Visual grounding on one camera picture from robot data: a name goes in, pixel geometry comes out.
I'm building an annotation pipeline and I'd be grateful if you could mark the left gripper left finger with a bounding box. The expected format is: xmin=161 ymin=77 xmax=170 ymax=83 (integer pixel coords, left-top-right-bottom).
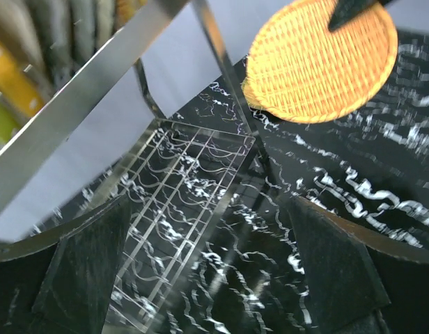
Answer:
xmin=0 ymin=195 xmax=132 ymax=333

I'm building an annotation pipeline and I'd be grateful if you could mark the steel two-tier dish rack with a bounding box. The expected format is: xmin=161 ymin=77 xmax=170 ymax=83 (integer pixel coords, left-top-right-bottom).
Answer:
xmin=0 ymin=0 xmax=264 ymax=331

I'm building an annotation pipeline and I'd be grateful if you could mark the cream square plate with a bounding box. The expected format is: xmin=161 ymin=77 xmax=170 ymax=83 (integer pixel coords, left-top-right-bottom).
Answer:
xmin=95 ymin=0 xmax=116 ymax=47

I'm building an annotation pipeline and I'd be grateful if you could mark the orange polka dot plate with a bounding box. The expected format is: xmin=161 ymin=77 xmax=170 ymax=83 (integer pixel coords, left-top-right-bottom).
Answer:
xmin=0 ymin=42 xmax=45 ymax=118

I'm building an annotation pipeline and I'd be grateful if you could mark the woven yellow basket plate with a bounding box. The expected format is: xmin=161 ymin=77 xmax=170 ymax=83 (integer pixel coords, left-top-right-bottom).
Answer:
xmin=116 ymin=0 xmax=148 ymax=27

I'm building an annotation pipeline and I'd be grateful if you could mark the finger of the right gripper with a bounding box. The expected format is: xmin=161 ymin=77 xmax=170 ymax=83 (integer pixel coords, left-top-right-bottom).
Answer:
xmin=328 ymin=0 xmax=391 ymax=31

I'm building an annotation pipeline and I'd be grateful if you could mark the green polka dot plate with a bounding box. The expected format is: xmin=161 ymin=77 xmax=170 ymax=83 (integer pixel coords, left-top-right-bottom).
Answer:
xmin=0 ymin=103 xmax=20 ymax=148

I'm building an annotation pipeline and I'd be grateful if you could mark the woven orange rattan plate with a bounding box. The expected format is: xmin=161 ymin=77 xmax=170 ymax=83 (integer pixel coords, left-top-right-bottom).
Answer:
xmin=242 ymin=1 xmax=398 ymax=123

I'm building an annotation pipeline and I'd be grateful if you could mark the black marble pattern mat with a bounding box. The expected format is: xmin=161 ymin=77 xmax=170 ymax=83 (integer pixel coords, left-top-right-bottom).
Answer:
xmin=36 ymin=27 xmax=429 ymax=334

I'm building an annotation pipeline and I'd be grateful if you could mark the floral square plate dark rim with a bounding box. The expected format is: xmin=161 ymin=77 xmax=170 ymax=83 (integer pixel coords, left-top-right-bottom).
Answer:
xmin=0 ymin=0 xmax=45 ymax=72

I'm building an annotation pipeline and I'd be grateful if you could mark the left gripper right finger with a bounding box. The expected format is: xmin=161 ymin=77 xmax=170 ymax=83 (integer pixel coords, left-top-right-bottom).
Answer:
xmin=287 ymin=197 xmax=429 ymax=333

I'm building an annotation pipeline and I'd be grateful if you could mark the grey square plate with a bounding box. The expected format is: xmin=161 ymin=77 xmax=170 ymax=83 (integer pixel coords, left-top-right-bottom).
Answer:
xmin=70 ymin=0 xmax=95 ymax=65

